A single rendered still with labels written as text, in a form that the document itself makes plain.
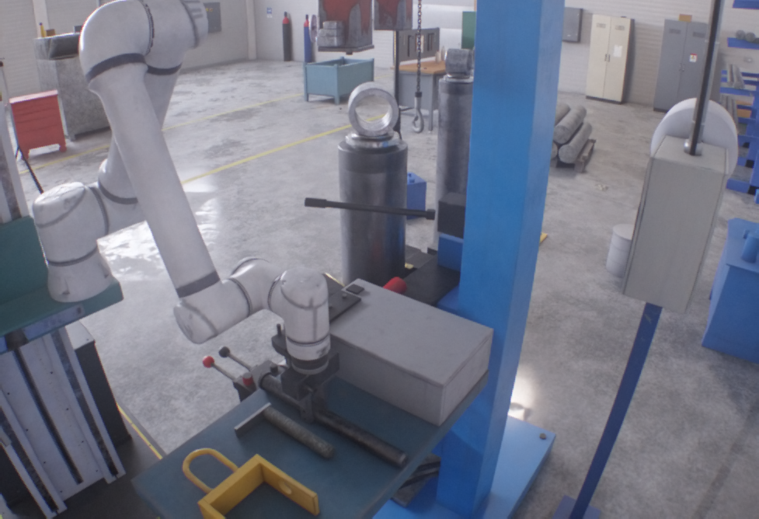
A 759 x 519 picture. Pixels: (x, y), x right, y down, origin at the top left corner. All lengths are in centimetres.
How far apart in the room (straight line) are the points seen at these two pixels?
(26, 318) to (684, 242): 171
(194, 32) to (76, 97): 809
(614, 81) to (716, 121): 994
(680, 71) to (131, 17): 1088
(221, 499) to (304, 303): 40
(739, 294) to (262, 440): 286
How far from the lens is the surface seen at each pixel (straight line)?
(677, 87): 1141
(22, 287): 161
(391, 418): 118
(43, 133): 848
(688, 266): 143
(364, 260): 164
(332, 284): 175
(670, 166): 135
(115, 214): 147
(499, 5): 123
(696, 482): 273
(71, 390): 187
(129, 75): 99
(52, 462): 208
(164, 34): 106
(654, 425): 291
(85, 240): 146
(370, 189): 154
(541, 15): 120
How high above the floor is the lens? 191
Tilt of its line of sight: 26 degrees down
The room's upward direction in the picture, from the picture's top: straight up
